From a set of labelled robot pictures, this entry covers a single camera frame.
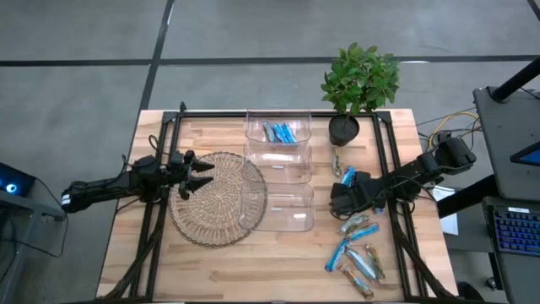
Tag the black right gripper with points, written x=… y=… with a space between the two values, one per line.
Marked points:
x=352 y=196

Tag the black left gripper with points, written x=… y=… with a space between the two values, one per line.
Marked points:
x=181 y=169

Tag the grey granola bar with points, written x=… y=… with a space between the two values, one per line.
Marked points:
x=353 y=223
x=268 y=131

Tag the pale blue-backed green granola bar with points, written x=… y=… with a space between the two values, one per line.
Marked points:
x=360 y=264

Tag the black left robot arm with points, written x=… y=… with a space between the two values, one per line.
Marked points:
x=105 y=188

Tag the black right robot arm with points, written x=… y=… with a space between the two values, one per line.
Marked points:
x=401 y=173

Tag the round woven wicker tray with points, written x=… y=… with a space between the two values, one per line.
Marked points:
x=211 y=202

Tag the clear plastic bin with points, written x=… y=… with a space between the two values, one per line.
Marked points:
x=257 y=126
x=278 y=160
x=287 y=198

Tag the white paper sheet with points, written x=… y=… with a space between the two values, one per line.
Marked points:
x=449 y=219

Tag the black power adapter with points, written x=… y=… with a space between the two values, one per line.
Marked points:
x=443 y=136

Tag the black cart beam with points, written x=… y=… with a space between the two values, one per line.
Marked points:
x=464 y=196

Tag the green plant in black pot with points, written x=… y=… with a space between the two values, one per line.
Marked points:
x=358 y=80

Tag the black caster wheel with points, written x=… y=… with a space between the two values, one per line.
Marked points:
x=470 y=291

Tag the grey metal cart top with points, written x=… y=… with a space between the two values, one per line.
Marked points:
x=498 y=143

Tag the keyboard with blue backlight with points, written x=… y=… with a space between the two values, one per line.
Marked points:
x=514 y=230

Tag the grey side desk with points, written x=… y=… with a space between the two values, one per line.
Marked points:
x=29 y=204

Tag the black monitor blue screen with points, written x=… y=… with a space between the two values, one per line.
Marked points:
x=529 y=157

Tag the grey laptop table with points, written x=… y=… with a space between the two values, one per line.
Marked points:
x=519 y=274

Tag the black pole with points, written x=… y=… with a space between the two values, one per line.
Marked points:
x=516 y=80

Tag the black aluminium table frame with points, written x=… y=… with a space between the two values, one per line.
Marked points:
x=211 y=114

